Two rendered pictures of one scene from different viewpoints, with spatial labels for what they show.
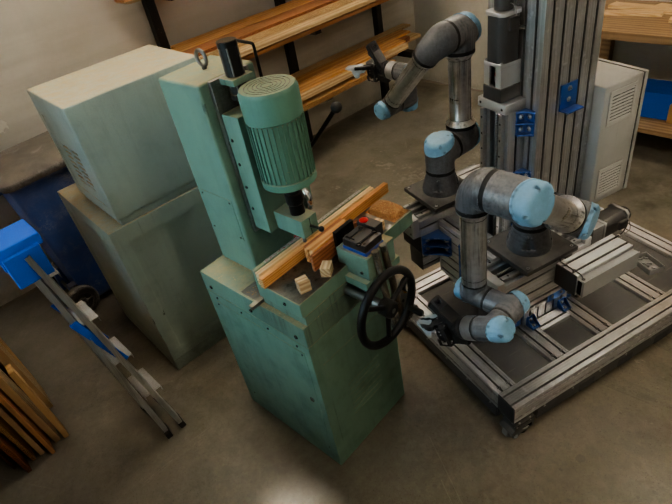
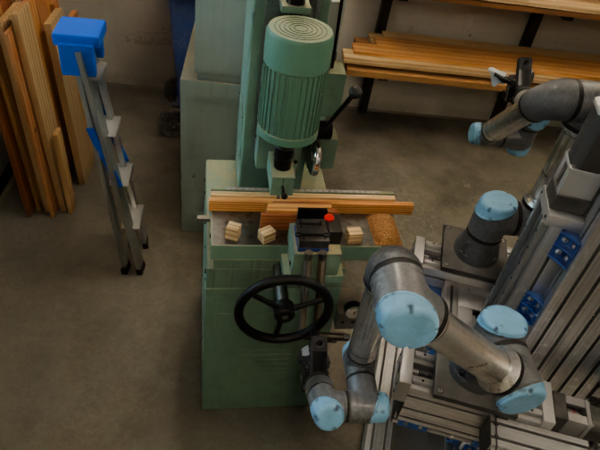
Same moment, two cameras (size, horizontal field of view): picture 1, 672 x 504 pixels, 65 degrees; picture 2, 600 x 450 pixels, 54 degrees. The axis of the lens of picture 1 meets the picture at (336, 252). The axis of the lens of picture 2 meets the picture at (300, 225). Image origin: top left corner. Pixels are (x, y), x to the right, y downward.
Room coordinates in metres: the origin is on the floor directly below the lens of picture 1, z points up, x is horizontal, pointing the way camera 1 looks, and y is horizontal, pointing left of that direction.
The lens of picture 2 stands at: (0.27, -0.64, 2.10)
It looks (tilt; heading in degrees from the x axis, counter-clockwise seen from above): 41 degrees down; 28
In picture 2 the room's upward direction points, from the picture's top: 10 degrees clockwise
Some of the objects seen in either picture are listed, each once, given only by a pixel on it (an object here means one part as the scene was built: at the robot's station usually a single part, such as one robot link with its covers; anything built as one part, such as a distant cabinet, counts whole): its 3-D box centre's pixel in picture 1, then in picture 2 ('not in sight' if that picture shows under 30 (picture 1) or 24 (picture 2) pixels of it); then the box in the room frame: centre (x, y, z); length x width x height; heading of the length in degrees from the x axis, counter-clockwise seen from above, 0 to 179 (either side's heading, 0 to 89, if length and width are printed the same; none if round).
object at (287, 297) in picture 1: (349, 255); (307, 240); (1.48, -0.04, 0.87); 0.61 x 0.30 x 0.06; 131
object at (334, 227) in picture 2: (364, 234); (319, 231); (1.42, -0.10, 0.99); 0.13 x 0.11 x 0.06; 131
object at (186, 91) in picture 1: (235, 170); (275, 92); (1.72, 0.29, 1.16); 0.22 x 0.22 x 0.72; 41
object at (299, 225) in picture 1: (297, 221); (280, 174); (1.52, 0.11, 1.03); 0.14 x 0.07 x 0.09; 41
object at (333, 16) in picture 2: not in sight; (329, 20); (1.83, 0.20, 1.40); 0.10 x 0.06 x 0.16; 41
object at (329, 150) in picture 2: not in sight; (321, 148); (1.74, 0.10, 1.02); 0.09 x 0.07 x 0.12; 131
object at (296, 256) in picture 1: (329, 230); (313, 206); (1.58, 0.01, 0.92); 0.67 x 0.02 x 0.04; 131
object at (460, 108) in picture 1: (459, 88); (560, 165); (1.95, -0.59, 1.19); 0.15 x 0.12 x 0.55; 125
